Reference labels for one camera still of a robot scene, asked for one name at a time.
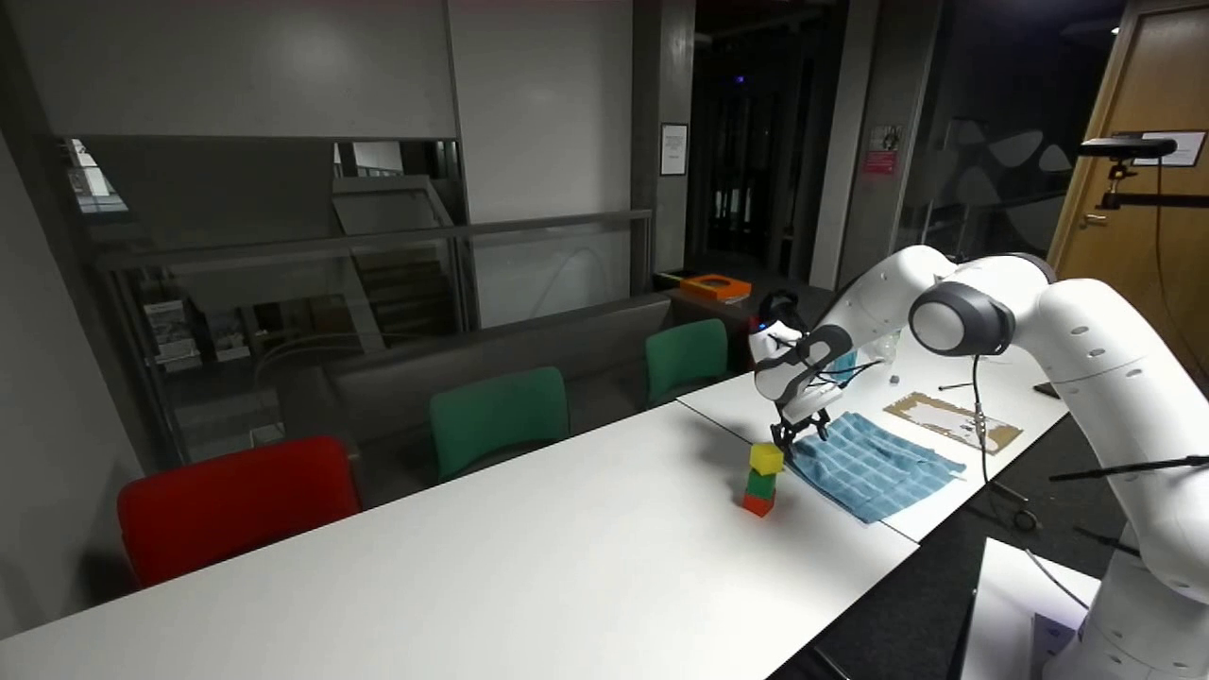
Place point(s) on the white paper wall notice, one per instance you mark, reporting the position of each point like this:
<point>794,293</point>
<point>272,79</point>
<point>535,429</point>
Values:
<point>675,148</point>

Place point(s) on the red chair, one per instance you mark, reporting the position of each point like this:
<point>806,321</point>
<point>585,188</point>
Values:
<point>233,503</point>

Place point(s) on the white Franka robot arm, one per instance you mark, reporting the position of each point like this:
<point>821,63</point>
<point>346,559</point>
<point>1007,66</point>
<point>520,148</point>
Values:
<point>1107,362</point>

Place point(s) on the green block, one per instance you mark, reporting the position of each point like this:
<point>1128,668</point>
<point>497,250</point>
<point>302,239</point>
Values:
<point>760,486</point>

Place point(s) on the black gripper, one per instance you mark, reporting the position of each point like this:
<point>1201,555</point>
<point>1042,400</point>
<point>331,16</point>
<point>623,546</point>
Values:
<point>809,398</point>

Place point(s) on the black thin stand rod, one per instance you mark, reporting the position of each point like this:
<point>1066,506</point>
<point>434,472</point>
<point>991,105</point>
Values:
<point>1133,464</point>

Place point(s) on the wooden door with white label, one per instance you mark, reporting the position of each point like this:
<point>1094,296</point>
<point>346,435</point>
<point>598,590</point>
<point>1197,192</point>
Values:
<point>1172,78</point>

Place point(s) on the glass interior window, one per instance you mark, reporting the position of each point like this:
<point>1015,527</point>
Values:
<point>316,250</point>

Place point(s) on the orange box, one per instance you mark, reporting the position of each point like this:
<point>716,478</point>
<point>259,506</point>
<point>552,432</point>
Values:
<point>716,287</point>

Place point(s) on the red wall sign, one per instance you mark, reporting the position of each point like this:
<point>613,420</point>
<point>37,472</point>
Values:
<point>880,151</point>

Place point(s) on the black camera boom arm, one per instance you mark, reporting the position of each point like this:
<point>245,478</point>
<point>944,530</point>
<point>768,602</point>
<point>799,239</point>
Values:
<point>1154,196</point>

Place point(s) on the blue striped towel cloth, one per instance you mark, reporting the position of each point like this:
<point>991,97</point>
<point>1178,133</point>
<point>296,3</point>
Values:
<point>875,464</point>

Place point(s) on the yellow block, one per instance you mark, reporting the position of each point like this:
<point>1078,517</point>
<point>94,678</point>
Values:
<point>764,459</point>

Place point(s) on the black camera on boom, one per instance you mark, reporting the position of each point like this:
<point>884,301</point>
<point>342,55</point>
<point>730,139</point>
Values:
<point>1128,148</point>

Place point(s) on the green chair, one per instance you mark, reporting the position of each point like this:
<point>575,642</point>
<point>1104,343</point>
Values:
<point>686,357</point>
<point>497,418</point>

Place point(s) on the red block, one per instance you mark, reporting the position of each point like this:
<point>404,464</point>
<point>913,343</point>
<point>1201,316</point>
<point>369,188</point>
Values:
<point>758,503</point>

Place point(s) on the small black table object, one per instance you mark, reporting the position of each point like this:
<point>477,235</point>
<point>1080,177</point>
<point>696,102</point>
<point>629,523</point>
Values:
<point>1051,390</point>

